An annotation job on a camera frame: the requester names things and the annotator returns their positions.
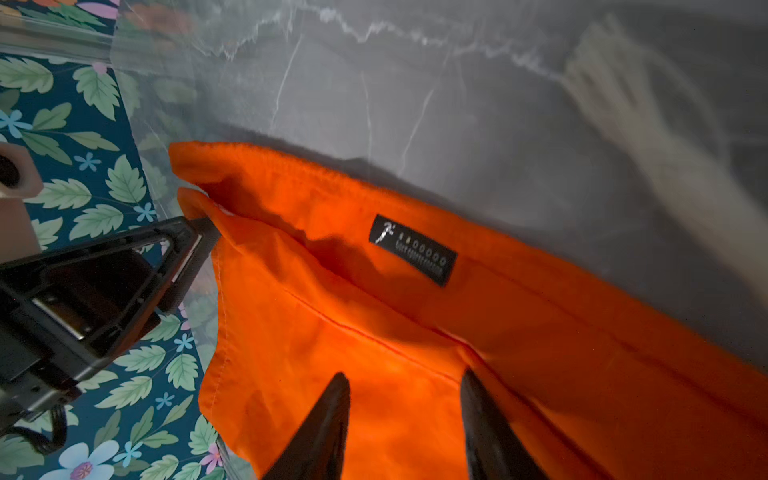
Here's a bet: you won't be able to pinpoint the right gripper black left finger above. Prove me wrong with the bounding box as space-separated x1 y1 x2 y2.
262 372 351 480

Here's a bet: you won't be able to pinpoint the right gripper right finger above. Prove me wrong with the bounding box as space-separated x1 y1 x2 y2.
460 370 547 480

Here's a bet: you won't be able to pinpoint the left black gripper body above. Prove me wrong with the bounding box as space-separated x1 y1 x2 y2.
1 285 120 432

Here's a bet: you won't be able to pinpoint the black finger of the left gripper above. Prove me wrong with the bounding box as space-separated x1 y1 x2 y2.
1 217 220 358

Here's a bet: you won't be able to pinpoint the orange shorts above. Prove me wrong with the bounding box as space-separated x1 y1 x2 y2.
169 142 767 479

